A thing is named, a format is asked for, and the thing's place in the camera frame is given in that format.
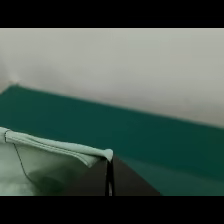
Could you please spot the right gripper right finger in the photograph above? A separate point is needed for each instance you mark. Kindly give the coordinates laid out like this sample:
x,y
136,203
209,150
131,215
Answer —
x,y
130,183

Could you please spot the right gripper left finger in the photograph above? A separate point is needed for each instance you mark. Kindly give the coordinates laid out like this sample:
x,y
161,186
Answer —
x,y
95,183

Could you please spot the white shirt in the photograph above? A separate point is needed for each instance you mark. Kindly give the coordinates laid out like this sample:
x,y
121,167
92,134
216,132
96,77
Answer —
x,y
50,146

